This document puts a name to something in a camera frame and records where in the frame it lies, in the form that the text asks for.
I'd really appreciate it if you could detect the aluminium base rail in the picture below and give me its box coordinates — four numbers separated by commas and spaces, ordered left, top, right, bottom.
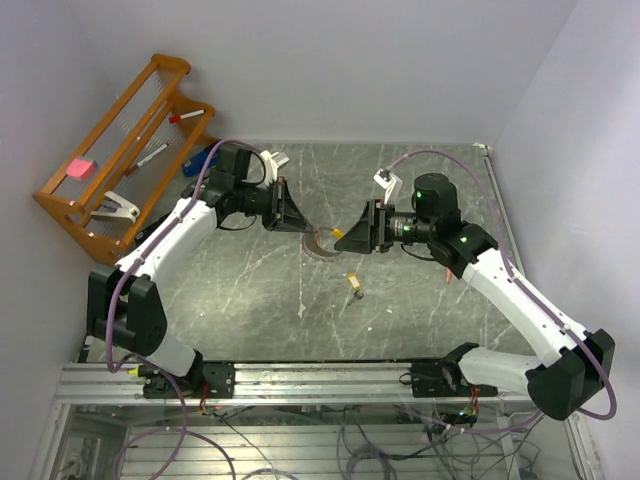
53, 362, 581, 406

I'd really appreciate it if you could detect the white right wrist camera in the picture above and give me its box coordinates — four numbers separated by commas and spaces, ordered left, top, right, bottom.
373, 168, 403, 205

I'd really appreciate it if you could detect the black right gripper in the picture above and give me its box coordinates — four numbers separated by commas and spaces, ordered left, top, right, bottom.
335, 198, 436, 254

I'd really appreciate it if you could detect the yellow tipped tool on rail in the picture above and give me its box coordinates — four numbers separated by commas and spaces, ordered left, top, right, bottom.
127, 365, 160, 378

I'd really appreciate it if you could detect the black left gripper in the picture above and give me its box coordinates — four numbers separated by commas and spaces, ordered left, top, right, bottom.
236, 177, 314, 235

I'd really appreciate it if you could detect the black stapler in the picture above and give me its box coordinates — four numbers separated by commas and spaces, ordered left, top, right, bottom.
134, 214, 169, 247

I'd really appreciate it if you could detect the blue stapler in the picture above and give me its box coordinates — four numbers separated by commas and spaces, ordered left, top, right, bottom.
181, 149, 209, 178

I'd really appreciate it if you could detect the white stapler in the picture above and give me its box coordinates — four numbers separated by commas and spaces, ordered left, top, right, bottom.
91, 191, 140, 223

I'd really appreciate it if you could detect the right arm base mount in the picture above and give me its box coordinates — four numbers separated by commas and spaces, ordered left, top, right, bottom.
398, 342, 498, 398

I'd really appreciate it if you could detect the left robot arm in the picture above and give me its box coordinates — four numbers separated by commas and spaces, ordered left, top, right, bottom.
87, 140, 313, 397

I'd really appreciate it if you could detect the large keyring with yellow handle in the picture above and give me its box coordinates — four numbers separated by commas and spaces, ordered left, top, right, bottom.
301, 227, 344, 262

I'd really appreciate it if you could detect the orange wooden rack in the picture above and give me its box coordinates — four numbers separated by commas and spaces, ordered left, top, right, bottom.
33, 54, 216, 264

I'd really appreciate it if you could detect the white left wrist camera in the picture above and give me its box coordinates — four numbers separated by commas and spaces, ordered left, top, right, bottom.
260, 150, 289, 187

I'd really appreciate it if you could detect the silver key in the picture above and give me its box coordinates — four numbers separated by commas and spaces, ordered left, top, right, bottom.
347, 291, 364, 306

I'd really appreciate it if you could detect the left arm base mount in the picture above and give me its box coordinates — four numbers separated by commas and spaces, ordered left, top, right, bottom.
142, 361, 236, 400

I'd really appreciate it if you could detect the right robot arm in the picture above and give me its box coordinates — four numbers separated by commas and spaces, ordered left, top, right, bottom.
334, 173, 615, 421

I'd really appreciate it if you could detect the pink eraser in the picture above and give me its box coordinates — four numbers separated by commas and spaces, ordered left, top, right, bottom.
65, 157, 98, 182

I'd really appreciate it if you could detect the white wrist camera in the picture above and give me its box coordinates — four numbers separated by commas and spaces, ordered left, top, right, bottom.
260, 150, 289, 187
373, 168, 403, 205

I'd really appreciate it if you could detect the yellow key tag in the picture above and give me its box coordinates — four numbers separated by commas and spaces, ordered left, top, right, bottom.
347, 273, 361, 290

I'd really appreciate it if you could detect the brown tipped marker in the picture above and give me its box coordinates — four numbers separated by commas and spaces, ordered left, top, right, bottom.
124, 143, 168, 176

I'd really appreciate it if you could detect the red capped marker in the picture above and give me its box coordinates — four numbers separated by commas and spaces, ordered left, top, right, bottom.
169, 109, 205, 124

